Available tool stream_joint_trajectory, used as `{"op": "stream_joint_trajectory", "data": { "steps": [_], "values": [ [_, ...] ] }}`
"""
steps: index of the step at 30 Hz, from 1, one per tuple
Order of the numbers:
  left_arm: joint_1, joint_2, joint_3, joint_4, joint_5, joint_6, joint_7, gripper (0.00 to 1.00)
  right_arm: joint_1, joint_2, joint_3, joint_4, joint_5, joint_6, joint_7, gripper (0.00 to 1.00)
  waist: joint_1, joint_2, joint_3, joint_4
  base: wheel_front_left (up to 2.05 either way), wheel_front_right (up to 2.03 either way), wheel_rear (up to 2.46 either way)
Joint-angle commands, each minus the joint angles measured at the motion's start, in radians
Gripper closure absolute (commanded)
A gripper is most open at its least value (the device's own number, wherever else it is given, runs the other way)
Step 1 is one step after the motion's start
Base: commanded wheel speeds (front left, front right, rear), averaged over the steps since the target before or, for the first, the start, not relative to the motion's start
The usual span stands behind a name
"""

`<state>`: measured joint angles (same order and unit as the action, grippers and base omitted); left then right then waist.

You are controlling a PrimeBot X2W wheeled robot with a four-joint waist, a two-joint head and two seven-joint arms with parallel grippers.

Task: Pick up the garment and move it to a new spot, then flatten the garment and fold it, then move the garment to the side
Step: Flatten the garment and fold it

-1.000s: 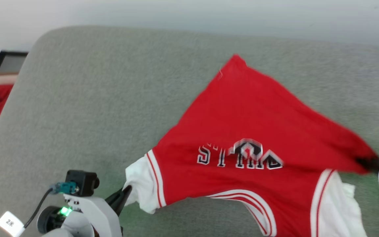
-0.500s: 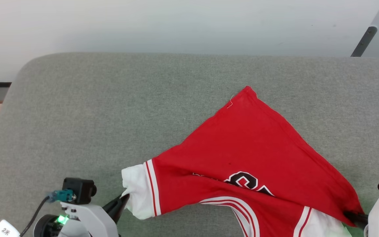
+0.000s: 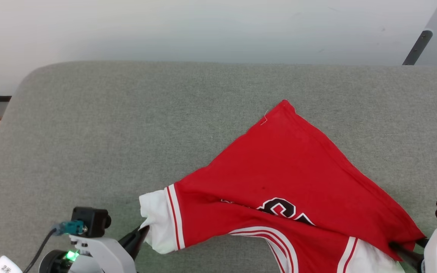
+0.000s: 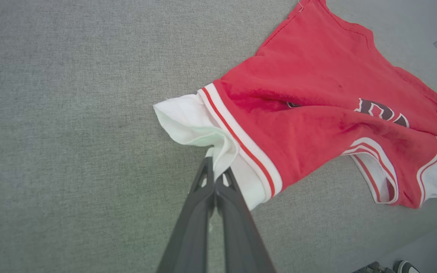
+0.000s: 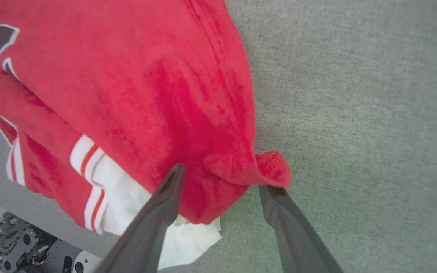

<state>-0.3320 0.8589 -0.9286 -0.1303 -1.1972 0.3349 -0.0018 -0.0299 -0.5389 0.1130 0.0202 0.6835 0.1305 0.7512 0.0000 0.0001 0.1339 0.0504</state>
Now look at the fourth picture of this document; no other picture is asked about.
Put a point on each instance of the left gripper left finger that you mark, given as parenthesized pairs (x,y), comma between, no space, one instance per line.
(192,235)

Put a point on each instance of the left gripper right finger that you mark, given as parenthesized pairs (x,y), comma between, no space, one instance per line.
(241,242)

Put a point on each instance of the red and white basketball jersey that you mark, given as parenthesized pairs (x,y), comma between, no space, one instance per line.
(309,76)

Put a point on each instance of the grey shoe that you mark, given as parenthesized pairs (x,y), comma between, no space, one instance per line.
(374,268)

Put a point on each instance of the black and white sneaker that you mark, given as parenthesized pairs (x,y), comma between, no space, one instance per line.
(406,267)

